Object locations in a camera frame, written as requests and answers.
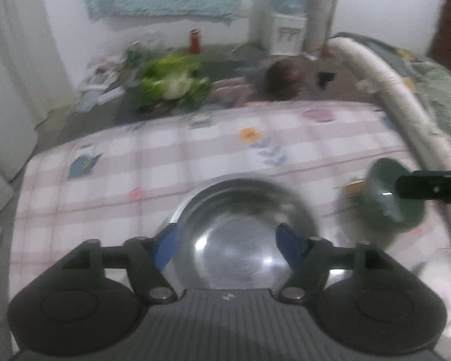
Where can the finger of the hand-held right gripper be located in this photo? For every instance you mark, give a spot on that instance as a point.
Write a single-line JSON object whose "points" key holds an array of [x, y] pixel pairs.
{"points": [[428, 187]]}

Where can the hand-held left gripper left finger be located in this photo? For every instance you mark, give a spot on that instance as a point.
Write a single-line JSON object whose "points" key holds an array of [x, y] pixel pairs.
{"points": [[166, 246]]}

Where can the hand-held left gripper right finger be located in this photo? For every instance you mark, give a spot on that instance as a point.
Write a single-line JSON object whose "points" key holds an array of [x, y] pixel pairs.
{"points": [[288, 243]]}

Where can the green ceramic bowl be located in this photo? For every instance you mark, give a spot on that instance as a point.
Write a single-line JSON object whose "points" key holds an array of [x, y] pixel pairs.
{"points": [[383, 195]]}

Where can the stainless steel bowl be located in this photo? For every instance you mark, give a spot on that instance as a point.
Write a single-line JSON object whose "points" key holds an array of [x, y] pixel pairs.
{"points": [[229, 233]]}

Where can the plaid teapot print tablecloth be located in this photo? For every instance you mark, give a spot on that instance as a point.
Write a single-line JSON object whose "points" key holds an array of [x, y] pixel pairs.
{"points": [[135, 165]]}

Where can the green patterned quilt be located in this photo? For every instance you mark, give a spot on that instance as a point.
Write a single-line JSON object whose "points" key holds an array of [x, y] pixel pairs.
{"points": [[436, 82]]}

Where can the white padded roll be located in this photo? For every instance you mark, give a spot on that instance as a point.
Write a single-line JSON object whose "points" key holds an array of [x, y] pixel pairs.
{"points": [[391, 82]]}

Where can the small black object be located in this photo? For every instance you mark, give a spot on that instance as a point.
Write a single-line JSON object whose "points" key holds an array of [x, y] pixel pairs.
{"points": [[325, 79]]}

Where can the pink soft object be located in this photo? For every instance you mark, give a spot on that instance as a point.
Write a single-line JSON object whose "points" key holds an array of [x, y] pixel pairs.
{"points": [[236, 92]]}

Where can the white flat box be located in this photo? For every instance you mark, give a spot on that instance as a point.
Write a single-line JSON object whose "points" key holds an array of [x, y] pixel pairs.
{"points": [[111, 96]]}

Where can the purple cabbage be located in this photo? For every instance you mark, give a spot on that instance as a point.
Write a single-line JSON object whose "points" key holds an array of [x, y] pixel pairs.
{"points": [[283, 81]]}

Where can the napa cabbage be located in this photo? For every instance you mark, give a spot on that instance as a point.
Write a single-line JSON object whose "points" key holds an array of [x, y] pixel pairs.
{"points": [[169, 79]]}

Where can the white plastic bag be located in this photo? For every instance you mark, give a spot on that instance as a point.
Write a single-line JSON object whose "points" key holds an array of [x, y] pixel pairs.
{"points": [[97, 75]]}

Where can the green can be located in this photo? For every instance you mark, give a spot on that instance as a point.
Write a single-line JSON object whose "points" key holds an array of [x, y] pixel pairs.
{"points": [[133, 55]]}

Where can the rolled floral mat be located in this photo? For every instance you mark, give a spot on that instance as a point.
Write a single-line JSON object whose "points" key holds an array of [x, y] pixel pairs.
{"points": [[323, 11]]}

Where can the white water dispenser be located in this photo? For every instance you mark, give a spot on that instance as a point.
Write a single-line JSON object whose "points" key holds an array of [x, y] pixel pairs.
{"points": [[287, 35]]}

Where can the white curtain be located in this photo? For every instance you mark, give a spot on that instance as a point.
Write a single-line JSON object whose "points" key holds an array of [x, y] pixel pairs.
{"points": [[18, 64]]}

